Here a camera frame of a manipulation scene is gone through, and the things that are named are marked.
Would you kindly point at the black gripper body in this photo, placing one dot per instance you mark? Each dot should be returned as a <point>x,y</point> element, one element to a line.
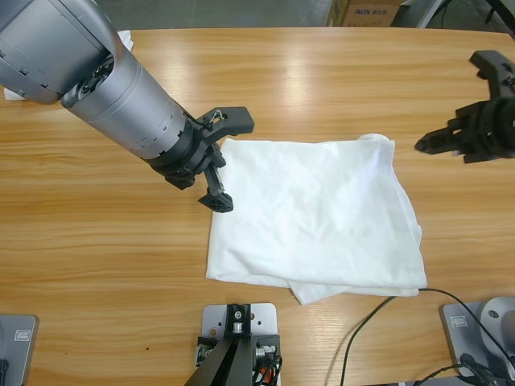
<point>487,128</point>
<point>185,161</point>

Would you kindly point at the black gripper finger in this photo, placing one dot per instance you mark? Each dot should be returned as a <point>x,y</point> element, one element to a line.
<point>217,197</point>
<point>438,141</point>

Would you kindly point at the white t-shirt with black logo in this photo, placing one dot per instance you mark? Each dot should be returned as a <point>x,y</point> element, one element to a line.
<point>314,221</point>

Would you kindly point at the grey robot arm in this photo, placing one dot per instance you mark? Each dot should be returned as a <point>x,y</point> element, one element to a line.
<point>80,68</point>

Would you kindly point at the black tripod leg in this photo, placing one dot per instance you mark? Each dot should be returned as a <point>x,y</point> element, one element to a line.
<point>505,22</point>

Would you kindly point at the white mounting plate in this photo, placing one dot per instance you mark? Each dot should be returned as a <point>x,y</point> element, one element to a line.
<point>263,317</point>

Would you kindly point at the folded plain white t-shirt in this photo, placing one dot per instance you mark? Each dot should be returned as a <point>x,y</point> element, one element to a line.
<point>126,40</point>

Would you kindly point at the cardboard box with blue print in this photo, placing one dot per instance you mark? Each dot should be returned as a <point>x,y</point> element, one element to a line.
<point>366,16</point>

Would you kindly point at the white metal frame bar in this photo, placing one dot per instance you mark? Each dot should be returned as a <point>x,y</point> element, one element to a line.
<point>430,14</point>

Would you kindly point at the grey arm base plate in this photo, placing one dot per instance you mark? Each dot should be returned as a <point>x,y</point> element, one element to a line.
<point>16,350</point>
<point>462,329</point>

